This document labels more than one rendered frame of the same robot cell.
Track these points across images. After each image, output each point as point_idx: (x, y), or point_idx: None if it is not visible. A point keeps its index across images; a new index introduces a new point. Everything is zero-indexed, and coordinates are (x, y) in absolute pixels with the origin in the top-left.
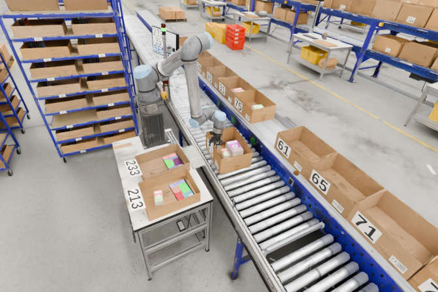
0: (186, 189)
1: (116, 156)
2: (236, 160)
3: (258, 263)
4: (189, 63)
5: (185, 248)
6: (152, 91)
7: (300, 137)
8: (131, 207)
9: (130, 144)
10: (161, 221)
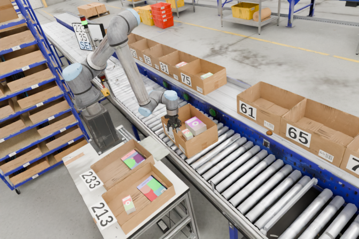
0: (156, 185)
1: (70, 171)
2: (201, 137)
3: None
4: (119, 47)
5: None
6: (90, 90)
7: (260, 94)
8: (100, 225)
9: (82, 154)
10: (139, 230)
